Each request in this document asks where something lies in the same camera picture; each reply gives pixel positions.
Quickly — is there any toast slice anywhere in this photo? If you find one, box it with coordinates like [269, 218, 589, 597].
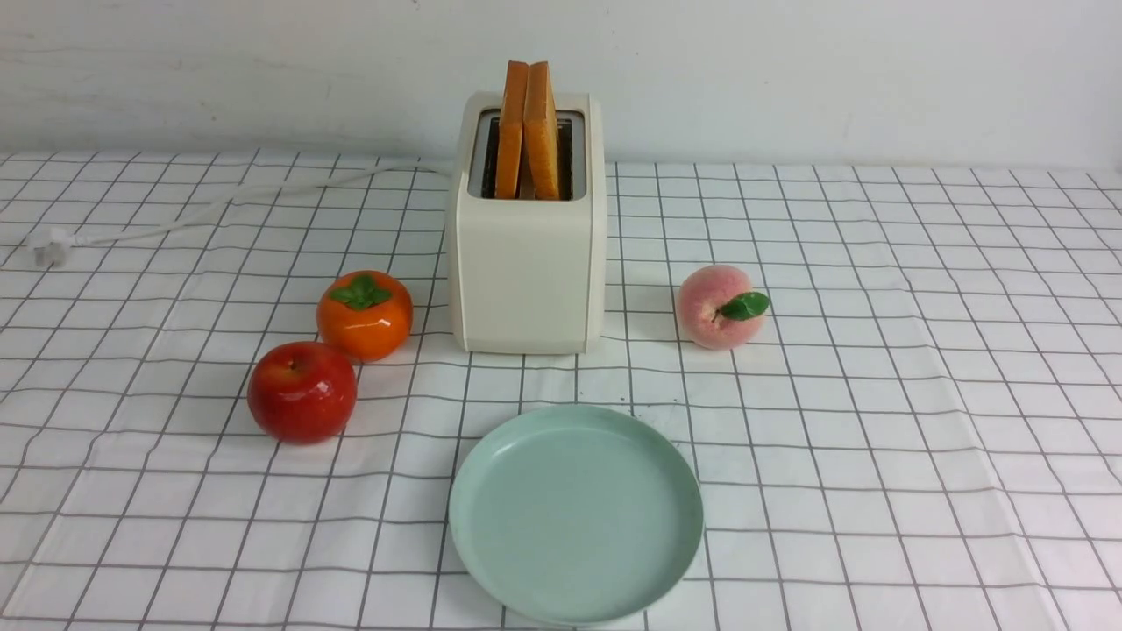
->
[522, 60, 561, 201]
[494, 60, 528, 200]

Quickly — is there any red apple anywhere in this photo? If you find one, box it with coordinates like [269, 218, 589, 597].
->
[247, 341, 358, 446]

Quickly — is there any white grid tablecloth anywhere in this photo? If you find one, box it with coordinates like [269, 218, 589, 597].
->
[1, 152, 1121, 630]

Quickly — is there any white toaster power cable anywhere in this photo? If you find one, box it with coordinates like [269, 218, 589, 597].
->
[26, 162, 452, 268]

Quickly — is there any orange persimmon with green leaf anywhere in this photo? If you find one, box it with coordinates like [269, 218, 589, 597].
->
[316, 269, 414, 363]

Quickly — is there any light green round plate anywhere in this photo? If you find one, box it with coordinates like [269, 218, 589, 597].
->
[447, 404, 705, 627]

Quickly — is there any white two-slot toaster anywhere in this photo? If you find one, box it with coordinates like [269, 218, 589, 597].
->
[444, 91, 608, 355]

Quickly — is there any pink peach with leaf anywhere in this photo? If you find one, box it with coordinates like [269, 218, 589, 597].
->
[675, 265, 772, 351]

